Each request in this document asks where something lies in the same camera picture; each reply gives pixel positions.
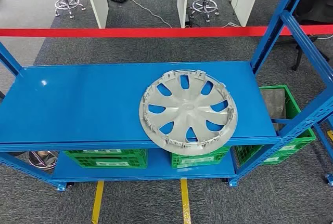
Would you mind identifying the grey plastic wheel cover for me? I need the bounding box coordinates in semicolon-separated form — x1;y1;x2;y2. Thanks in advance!
139;70;238;156

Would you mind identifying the red barrier tape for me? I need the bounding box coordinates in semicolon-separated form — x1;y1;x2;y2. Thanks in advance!
0;25;333;38

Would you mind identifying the chrome stanchion base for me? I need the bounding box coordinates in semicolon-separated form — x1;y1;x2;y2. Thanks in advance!
28;151;58;171

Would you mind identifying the black office chair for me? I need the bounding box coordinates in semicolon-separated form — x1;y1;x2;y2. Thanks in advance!
276;0;333;72

